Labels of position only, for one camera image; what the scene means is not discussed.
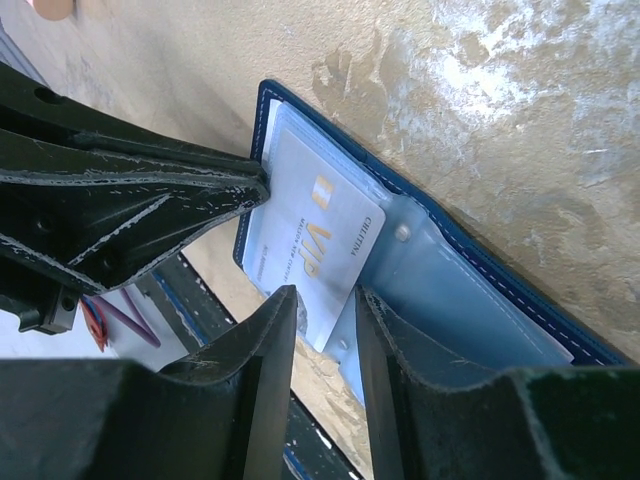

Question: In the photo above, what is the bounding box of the white VIP credit card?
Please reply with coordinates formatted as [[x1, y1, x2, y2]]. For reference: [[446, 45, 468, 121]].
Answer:
[[243, 122, 388, 351]]

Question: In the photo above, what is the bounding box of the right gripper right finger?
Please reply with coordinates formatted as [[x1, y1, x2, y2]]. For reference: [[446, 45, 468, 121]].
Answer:
[[355, 288, 639, 479]]

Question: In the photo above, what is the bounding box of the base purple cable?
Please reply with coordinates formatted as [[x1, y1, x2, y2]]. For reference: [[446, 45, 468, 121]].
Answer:
[[107, 289, 162, 349]]

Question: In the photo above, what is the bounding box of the blue card holder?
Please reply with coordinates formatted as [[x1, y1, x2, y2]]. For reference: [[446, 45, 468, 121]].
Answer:
[[234, 80, 629, 395]]

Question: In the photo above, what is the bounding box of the pink cylinder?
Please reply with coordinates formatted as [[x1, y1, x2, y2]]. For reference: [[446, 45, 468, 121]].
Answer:
[[28, 0, 75, 21]]

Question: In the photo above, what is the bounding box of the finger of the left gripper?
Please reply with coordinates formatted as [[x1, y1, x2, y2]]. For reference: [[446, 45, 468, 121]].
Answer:
[[1, 64, 264, 175], [1, 131, 268, 293]]

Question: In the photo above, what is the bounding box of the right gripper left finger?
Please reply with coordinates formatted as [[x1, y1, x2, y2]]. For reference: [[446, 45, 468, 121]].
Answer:
[[1, 285, 298, 479]]

